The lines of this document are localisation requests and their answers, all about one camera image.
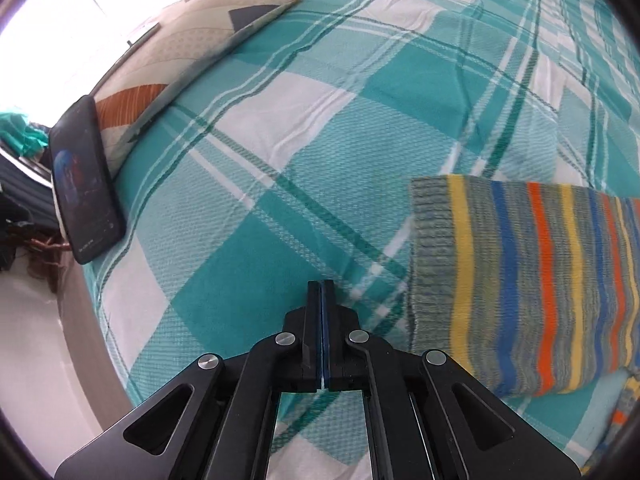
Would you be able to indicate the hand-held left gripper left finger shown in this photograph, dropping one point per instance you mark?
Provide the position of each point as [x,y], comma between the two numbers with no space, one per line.
[316,340]

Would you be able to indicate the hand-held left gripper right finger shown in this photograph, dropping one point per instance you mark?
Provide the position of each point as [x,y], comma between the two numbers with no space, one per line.
[329,340]

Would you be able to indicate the striped knit sweater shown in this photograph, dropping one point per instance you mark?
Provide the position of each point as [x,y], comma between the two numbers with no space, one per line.
[515,285]

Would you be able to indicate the teal plaid blanket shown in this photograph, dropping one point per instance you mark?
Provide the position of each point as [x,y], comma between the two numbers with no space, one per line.
[310,130]

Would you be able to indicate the black smartphone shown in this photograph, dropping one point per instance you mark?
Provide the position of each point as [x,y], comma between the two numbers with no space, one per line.
[85,180]

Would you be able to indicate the beige patterned pillow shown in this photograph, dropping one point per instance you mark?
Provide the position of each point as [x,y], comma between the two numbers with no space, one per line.
[190,55]

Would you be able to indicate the green cloth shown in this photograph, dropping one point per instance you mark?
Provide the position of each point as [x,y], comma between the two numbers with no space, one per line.
[22,132]

